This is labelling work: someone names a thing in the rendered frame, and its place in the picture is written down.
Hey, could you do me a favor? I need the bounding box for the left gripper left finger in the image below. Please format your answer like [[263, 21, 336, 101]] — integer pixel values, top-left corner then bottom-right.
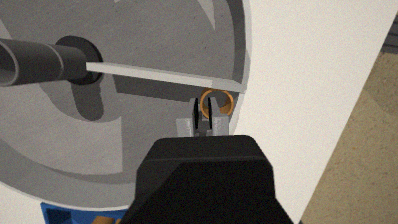
[[177, 97, 202, 138]]

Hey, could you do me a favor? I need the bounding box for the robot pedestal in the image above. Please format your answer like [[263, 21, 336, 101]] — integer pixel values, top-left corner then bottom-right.
[[385, 18, 398, 57]]

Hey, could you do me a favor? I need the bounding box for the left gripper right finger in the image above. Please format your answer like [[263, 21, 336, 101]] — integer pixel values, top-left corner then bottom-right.
[[207, 96, 231, 137]]

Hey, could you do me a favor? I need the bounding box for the steel bushing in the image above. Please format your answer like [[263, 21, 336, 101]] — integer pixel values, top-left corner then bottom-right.
[[57, 43, 90, 83], [0, 37, 65, 86]]

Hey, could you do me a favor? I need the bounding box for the blue crate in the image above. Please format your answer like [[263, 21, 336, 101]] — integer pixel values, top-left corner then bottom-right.
[[40, 201, 129, 224]]

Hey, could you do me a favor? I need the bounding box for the grey turntable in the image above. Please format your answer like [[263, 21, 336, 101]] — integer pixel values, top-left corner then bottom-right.
[[0, 0, 253, 210]]

